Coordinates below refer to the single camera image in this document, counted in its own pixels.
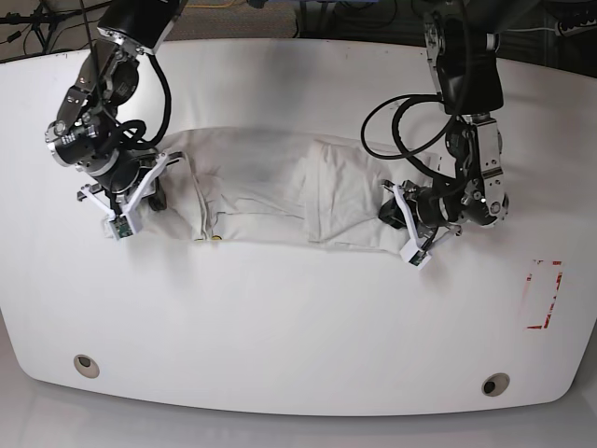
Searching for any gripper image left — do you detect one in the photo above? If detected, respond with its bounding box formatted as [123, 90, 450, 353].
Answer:
[84, 149, 184, 214]

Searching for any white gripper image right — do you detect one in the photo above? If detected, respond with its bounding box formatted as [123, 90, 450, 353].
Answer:
[378, 179, 463, 253]

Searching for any white T-shirt with yellow logo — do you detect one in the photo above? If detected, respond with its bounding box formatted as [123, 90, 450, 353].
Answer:
[138, 128, 426, 254]

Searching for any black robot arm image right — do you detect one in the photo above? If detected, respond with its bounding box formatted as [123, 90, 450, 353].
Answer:
[143, 11, 507, 257]

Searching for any red tape rectangle marking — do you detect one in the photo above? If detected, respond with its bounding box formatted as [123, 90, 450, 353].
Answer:
[520, 259, 563, 330]

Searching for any black tripod stand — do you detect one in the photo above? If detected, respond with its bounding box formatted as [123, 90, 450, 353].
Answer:
[1, 1, 110, 54]

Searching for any white power strip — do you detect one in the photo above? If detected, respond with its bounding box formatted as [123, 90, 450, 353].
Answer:
[556, 11, 596, 37]

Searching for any wrist camera board image left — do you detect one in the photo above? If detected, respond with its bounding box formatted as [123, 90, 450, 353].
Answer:
[106, 214, 142, 240]

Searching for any wrist camera board image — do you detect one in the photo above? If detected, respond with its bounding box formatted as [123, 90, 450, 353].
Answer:
[106, 214, 142, 240]
[399, 240, 432, 271]

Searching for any wrist camera board image right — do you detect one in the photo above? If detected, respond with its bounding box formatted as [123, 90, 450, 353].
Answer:
[399, 240, 432, 271]

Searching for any left table cable grommet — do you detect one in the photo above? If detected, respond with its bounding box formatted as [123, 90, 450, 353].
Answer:
[74, 355, 100, 379]

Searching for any table cable grommet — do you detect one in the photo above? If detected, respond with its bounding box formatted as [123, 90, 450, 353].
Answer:
[481, 372, 510, 398]
[74, 355, 100, 379]

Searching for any right table cable grommet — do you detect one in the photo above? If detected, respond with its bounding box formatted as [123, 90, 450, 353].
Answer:
[481, 372, 510, 398]

